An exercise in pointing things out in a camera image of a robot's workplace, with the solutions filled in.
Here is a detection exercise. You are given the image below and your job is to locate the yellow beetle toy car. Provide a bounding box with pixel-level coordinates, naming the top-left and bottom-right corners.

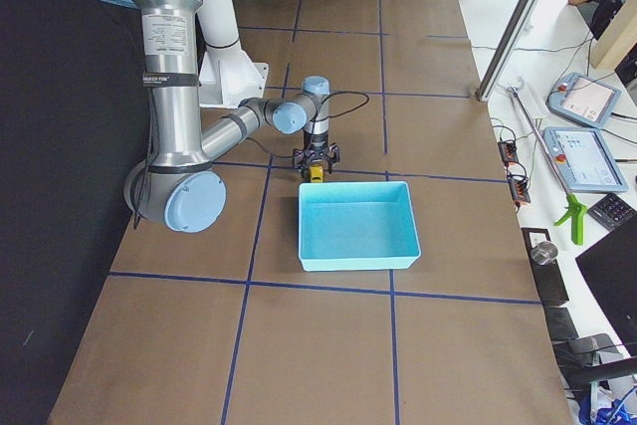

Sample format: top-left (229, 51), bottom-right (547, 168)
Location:
top-left (309, 164), bottom-right (324, 183)

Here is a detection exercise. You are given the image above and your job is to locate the black laptop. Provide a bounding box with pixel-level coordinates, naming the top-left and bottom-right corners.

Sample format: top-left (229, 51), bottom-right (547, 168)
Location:
top-left (576, 224), bottom-right (636, 355)

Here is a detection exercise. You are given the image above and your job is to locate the upper teach pendant tablet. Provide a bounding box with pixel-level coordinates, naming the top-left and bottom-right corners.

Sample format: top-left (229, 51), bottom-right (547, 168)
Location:
top-left (546, 73), bottom-right (621, 128)

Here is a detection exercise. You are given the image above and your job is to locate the upper orange black connector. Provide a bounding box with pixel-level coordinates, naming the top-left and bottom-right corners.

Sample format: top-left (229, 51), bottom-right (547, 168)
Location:
top-left (498, 139), bottom-right (519, 164)

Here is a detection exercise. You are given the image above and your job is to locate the lower orange black connector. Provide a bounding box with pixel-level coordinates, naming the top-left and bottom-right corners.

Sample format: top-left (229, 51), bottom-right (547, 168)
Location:
top-left (507, 173), bottom-right (531, 207)

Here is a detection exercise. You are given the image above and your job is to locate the teach pendant tablet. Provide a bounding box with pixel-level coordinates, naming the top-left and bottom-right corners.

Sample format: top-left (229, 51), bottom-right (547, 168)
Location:
top-left (542, 126), bottom-right (628, 193)
top-left (546, 73), bottom-right (621, 128)

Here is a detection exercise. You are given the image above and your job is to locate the green handled reach grabber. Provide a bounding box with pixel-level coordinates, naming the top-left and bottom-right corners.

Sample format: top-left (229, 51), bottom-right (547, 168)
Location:
top-left (507, 87), bottom-right (587, 246)

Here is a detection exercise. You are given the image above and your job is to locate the silver metal cup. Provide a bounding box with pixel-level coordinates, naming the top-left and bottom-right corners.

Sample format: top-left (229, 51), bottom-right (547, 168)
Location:
top-left (530, 241), bottom-right (558, 266)

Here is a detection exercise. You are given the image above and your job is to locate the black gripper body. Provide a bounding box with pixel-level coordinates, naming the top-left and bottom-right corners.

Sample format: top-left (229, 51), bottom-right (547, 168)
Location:
top-left (303, 131), bottom-right (329, 158)

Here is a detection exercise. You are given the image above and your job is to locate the black box under cup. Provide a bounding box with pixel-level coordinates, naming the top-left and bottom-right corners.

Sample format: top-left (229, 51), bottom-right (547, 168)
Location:
top-left (522, 227), bottom-right (569, 307)

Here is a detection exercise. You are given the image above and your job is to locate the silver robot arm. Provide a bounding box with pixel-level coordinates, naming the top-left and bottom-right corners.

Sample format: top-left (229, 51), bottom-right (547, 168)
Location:
top-left (100, 0), bottom-right (339, 233)

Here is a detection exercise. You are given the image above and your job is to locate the orange black connector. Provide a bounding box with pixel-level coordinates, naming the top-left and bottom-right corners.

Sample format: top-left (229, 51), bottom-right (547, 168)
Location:
top-left (498, 139), bottom-right (519, 164)
top-left (507, 173), bottom-right (531, 207)

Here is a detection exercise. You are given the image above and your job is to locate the aluminium frame post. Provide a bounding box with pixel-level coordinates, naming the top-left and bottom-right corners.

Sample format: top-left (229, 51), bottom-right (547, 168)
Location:
top-left (476, 0), bottom-right (538, 102)

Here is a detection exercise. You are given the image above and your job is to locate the black calculator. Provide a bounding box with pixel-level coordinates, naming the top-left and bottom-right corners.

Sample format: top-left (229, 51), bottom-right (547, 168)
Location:
top-left (587, 193), bottom-right (636, 231)

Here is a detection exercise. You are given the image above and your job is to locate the black camera cable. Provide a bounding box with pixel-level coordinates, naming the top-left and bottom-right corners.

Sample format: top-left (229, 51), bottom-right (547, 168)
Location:
top-left (248, 90), bottom-right (370, 167)

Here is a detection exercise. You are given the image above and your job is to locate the white pillar with base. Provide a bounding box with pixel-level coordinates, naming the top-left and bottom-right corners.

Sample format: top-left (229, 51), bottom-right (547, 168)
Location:
top-left (197, 0), bottom-right (269, 108)

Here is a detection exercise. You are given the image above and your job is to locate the lower teach pendant tablet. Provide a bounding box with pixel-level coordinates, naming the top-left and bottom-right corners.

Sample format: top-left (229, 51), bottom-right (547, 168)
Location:
top-left (542, 126), bottom-right (628, 193)

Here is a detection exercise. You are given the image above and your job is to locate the light blue plastic bin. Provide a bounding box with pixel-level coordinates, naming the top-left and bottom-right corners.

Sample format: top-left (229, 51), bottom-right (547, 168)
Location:
top-left (298, 181), bottom-right (421, 272)

